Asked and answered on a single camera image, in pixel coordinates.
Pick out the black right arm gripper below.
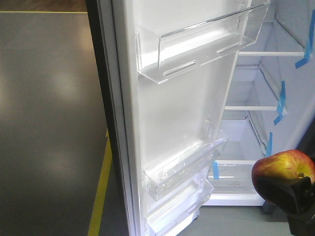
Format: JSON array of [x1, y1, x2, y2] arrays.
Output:
[[255, 153, 315, 236]]

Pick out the red yellow apple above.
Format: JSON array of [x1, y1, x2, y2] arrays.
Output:
[[252, 149, 315, 188]]

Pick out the fridge body interior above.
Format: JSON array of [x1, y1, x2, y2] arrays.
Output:
[[206, 0, 315, 206]]

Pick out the open white fridge door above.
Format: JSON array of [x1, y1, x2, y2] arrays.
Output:
[[86, 0, 239, 236]]

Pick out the middle clear door bin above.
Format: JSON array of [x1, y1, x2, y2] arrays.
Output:
[[142, 123, 228, 201]]

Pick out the clear door bin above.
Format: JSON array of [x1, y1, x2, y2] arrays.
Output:
[[145, 175, 214, 236], [142, 123, 228, 201], [133, 0, 270, 84]]

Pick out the lower clear door bin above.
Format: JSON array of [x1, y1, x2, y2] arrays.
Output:
[[145, 175, 214, 236]]

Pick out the upper clear door bin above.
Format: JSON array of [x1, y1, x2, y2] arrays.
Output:
[[133, 0, 270, 84]]

